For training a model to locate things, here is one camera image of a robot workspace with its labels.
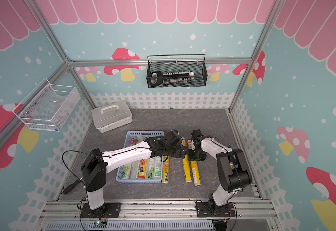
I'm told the yellow blue-label wrap roll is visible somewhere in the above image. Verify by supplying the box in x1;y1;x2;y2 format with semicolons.
187;140;201;187

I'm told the yellow orange wrap roll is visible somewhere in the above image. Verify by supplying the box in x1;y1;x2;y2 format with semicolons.
182;137;192;183

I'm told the white clear wrap roll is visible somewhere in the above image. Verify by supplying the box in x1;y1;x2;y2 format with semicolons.
153;157;162;179

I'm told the yellow red wrap roll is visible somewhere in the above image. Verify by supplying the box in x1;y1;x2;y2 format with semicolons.
162;157;169;184

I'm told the light blue plastic basket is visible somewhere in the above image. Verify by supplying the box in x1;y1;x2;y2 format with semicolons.
116;131;164;183

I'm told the yellow red-end wrap roll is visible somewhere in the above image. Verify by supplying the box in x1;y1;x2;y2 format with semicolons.
138;159;148;180

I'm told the silver green wrap roll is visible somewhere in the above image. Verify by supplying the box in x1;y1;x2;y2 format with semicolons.
129;137;144;180

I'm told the white green wrap roll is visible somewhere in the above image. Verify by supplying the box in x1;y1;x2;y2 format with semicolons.
121;137;137;180

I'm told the clear green wrap roll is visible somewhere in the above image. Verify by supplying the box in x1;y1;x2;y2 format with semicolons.
146;158;155;180

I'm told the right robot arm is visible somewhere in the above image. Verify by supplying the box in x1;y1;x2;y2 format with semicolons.
187;130;253;217

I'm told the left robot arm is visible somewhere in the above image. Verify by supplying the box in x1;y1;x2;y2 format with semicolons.
78;130;187;212

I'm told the black socket bit holder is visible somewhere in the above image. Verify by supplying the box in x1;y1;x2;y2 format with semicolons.
148;71;195;87

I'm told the white plastic storage box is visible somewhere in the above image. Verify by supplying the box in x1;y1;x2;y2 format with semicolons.
92;101;133;133

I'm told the small green circuit board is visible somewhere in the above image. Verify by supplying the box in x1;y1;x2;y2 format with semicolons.
93;220;107;229

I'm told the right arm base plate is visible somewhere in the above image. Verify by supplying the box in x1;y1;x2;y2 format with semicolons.
194;200;236;218

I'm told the black wire mesh basket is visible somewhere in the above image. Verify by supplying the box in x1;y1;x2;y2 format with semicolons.
146;54;208;88

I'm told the grey slotted cable duct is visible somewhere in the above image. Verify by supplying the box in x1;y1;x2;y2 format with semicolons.
40;220;214;231

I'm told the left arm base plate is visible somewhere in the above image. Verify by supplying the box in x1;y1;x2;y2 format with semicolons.
80;203;121;219

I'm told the white wire mesh basket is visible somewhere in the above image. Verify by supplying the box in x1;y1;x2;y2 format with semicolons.
12;79;81;131

